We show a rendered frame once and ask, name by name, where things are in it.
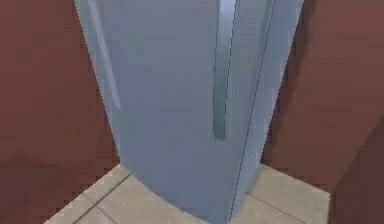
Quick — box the grey blue fridge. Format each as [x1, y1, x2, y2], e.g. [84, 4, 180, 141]
[73, 0, 305, 224]

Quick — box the grey fridge handle bar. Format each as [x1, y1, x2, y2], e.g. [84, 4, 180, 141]
[212, 0, 238, 140]

